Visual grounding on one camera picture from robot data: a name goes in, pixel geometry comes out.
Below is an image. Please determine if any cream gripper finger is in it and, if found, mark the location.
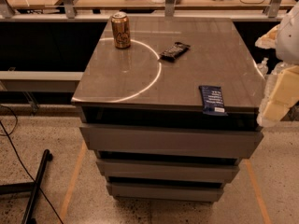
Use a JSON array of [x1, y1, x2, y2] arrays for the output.
[[255, 25, 278, 49], [257, 64, 299, 127]]

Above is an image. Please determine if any blue blueberry rxbar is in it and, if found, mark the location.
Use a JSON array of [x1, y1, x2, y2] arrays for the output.
[[199, 85, 227, 116]]

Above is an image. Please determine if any clear plastic bottle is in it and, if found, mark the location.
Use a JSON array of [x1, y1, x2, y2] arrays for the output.
[[257, 58, 268, 77]]

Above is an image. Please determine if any grey drawer cabinet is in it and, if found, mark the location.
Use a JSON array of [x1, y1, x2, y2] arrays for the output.
[[72, 17, 264, 203]]

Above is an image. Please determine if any gold soda can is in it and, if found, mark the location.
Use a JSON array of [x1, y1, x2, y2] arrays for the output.
[[111, 11, 131, 49]]

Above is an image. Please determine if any black stand leg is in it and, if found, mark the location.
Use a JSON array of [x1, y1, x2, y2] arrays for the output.
[[0, 149, 52, 224]]

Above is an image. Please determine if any black floor cable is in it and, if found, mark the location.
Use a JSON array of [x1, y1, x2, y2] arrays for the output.
[[0, 105, 64, 224]]

